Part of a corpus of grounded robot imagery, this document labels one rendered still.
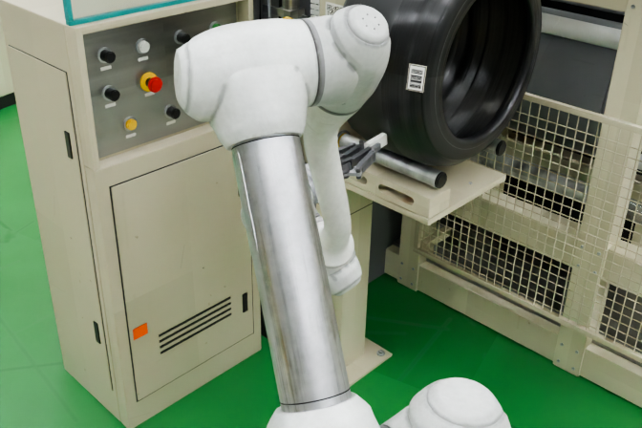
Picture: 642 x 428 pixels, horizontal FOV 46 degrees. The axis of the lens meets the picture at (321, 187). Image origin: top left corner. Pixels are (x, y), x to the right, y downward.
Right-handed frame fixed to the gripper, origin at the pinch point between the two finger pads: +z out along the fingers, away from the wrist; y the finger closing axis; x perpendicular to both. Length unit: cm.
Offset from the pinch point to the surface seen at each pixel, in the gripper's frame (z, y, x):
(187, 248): -25, 54, 42
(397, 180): 9.7, 1.5, 16.0
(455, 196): 22.0, -8.2, 23.7
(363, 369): 13, 22, 102
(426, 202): 7.3, -9.8, 17.0
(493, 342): 58, -1, 109
